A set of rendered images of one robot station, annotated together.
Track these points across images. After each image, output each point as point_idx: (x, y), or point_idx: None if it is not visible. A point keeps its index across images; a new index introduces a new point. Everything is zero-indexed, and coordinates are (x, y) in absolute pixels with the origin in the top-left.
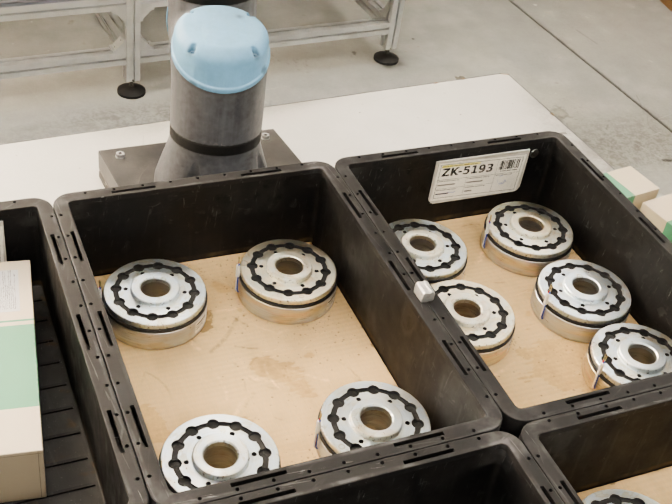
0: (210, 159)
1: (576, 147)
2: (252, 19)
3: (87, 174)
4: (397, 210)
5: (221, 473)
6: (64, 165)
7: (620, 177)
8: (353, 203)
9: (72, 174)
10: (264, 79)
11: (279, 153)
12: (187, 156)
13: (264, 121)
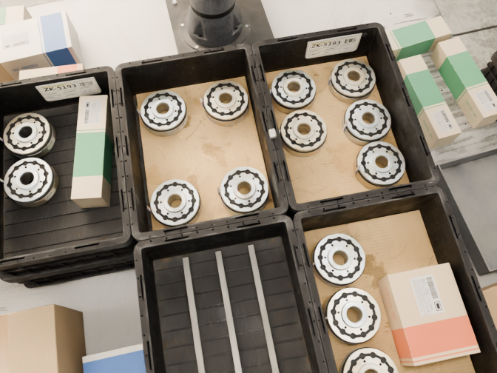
0: (207, 20)
1: (386, 35)
2: None
3: (162, 8)
4: (288, 61)
5: (173, 210)
6: (152, 1)
7: (432, 24)
8: (254, 73)
9: (155, 7)
10: None
11: (253, 1)
12: (197, 17)
13: None
